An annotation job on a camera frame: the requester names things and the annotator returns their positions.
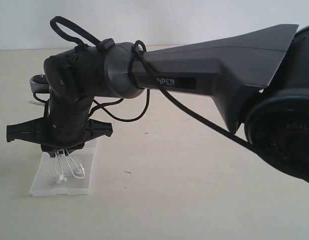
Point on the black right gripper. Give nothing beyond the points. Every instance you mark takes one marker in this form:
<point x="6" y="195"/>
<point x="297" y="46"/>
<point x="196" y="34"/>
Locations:
<point x="53" y="138"/>

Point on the white wired earphones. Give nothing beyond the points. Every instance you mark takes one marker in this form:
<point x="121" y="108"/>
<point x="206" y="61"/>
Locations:
<point x="65" y="167"/>

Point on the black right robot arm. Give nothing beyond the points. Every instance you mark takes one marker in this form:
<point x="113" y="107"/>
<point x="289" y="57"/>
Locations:
<point x="251" y="88"/>

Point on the clear plastic hinged case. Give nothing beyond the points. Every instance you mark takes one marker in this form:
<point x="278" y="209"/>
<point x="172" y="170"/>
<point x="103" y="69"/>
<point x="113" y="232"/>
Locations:
<point x="44" y="183"/>

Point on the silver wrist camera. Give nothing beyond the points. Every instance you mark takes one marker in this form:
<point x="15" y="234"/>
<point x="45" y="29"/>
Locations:
<point x="39" y="84"/>

